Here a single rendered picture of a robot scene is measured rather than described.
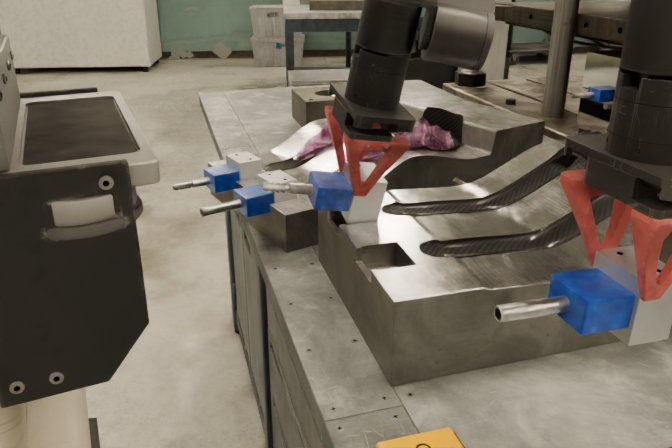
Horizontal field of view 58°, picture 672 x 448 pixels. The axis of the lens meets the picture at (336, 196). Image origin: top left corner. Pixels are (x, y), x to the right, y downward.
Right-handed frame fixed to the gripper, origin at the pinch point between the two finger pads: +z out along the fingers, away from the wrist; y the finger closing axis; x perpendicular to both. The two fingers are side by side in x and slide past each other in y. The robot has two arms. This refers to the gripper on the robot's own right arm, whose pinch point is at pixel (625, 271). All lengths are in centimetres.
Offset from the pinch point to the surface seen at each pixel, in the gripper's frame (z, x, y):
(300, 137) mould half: 7, 9, 66
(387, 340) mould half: 10.9, 13.8, 11.2
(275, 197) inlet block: 8.8, 17.7, 43.5
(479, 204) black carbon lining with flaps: 6.9, -5.4, 30.0
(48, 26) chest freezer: 46, 134, 683
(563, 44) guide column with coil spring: -3, -64, 97
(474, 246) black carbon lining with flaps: 6.8, 1.2, 19.2
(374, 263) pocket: 8.3, 11.7, 21.0
